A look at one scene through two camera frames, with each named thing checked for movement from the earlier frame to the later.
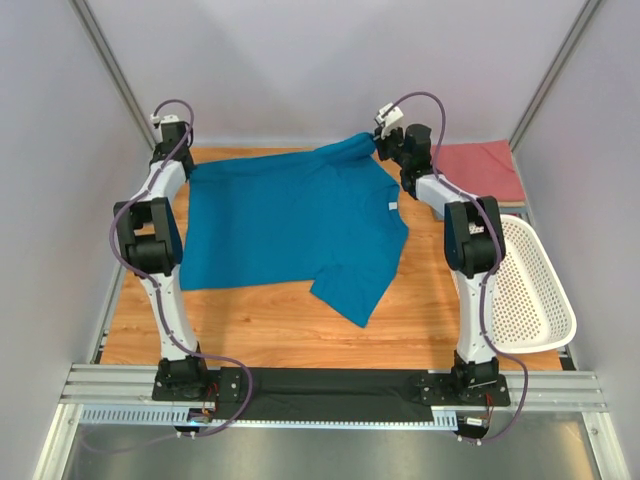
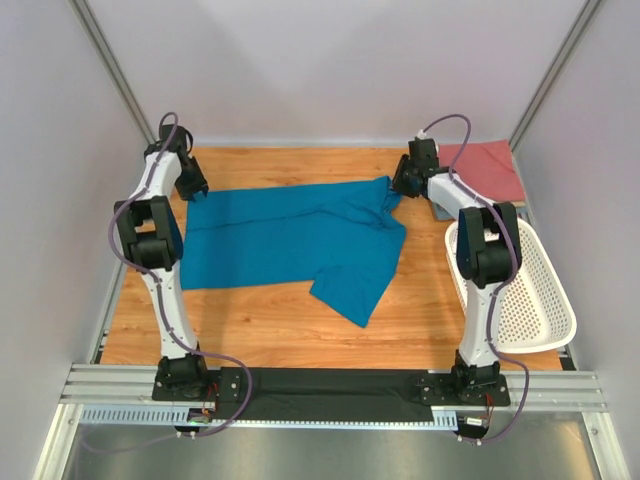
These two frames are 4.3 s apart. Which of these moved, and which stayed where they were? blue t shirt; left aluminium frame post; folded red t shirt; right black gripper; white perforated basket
Moved: right black gripper; blue t shirt
Stayed: left aluminium frame post; folded red t shirt; white perforated basket
